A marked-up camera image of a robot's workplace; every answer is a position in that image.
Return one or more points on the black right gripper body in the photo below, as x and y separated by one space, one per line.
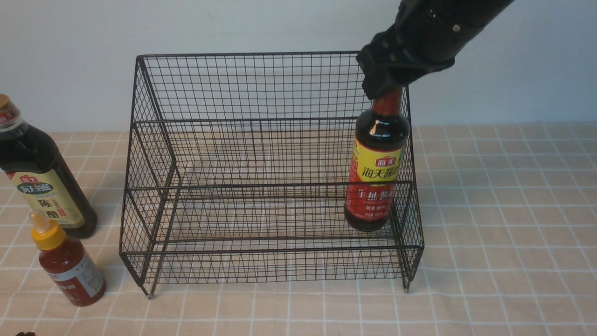
425 38

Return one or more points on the soy sauce bottle red label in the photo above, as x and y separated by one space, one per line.
380 136

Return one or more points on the dark vinegar bottle beige label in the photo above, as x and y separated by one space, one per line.
33 163

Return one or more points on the chili sauce bottle yellow cap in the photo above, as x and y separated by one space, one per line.
67 262

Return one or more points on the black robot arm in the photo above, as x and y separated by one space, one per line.
425 38

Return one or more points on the beige checkered tablecloth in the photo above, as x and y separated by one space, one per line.
509 223

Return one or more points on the black wire mesh shelf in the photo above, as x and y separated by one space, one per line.
238 169

